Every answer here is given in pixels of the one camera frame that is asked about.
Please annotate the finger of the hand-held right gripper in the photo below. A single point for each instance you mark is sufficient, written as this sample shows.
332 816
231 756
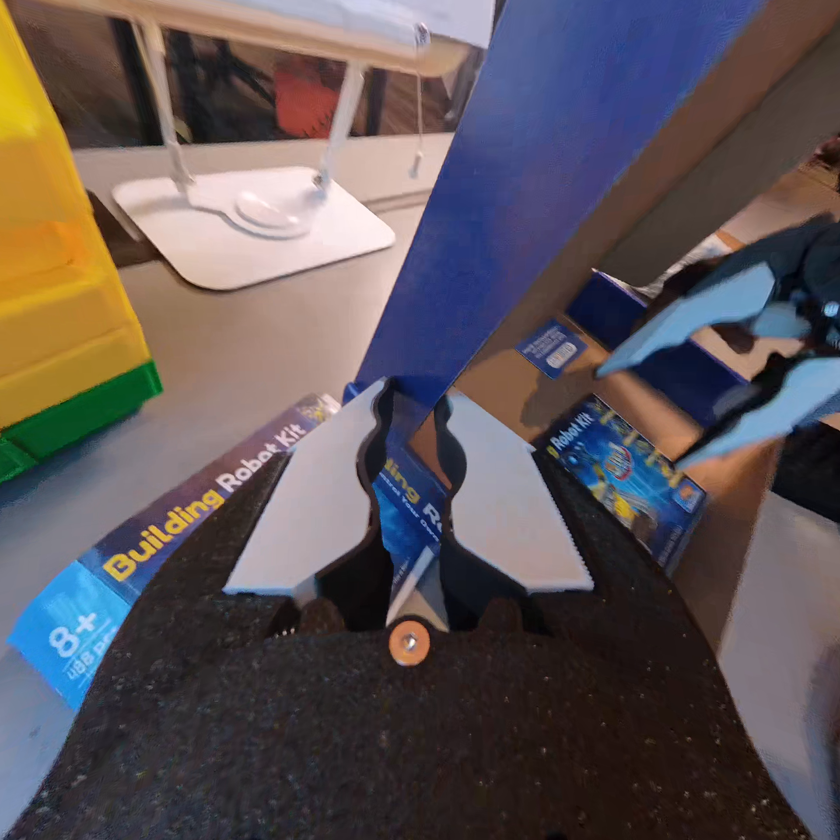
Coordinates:
709 308
787 407

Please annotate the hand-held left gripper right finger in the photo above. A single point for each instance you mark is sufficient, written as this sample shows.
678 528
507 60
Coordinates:
512 512

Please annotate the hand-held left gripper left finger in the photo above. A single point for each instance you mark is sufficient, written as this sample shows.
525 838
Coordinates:
308 512

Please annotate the blue cardboard kit box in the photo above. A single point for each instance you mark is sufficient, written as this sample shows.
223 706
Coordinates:
525 164

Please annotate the grey desk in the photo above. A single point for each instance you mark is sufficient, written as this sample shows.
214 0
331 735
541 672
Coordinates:
229 341

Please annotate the black office chair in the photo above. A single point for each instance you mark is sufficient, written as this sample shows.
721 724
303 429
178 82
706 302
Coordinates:
810 479

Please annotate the blue picture leaflet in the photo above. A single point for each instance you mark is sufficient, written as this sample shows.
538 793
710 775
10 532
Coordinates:
623 472

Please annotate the blue robot kit booklet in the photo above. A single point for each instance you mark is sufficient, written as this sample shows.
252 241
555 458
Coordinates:
164 525

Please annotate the small blue card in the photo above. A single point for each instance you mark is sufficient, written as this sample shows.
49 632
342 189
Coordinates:
551 348

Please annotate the green storage bin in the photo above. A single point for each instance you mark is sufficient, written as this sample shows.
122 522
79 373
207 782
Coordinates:
79 420

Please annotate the white document stand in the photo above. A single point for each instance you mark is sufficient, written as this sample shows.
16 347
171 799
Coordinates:
275 236

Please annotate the yellow storage bin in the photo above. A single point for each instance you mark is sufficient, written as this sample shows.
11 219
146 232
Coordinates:
52 262

